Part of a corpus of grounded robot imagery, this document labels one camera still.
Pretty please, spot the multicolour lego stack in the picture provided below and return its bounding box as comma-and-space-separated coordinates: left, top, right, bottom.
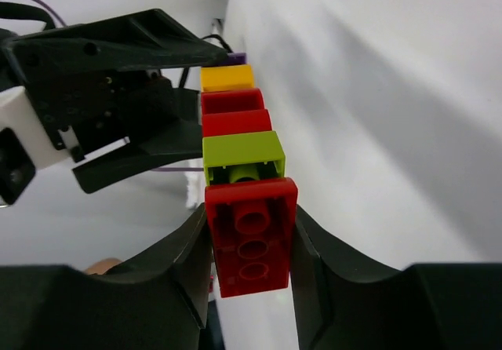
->
200, 52, 264, 115

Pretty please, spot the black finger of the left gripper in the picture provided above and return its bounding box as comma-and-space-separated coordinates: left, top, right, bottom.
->
7, 9, 227, 71

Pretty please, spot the green rectangular lego brick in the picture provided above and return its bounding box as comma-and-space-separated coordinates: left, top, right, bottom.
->
202, 130, 286, 185

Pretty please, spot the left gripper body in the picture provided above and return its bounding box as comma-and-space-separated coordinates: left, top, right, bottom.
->
2, 47, 196, 162

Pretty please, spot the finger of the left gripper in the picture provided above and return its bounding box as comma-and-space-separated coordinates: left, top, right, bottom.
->
73, 120, 202, 194

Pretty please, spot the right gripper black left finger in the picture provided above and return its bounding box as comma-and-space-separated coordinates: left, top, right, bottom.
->
106, 205, 212, 328

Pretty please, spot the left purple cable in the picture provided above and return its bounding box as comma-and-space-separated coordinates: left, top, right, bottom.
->
0, 0, 205, 173

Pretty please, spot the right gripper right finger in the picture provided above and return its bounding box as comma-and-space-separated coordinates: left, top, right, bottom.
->
291, 208, 399, 349

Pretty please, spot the red half round lego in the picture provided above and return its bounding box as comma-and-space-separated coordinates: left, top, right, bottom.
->
202, 109, 272, 137

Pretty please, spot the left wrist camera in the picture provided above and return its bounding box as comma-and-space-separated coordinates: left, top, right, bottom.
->
1, 86, 79, 208

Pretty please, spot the red lego brick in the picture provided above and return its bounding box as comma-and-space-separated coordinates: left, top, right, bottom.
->
205, 177, 298, 298

